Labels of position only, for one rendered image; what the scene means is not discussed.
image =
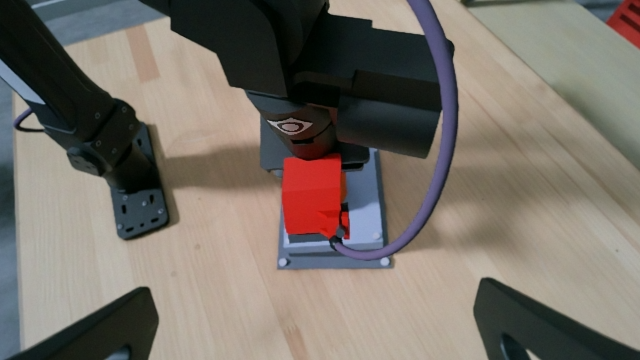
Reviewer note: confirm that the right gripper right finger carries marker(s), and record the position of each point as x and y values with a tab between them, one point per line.
509	322

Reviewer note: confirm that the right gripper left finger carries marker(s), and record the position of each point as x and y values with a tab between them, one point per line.
123	329

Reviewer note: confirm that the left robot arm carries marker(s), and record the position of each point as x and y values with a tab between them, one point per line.
378	87

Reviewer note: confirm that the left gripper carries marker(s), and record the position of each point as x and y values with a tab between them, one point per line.
311	171

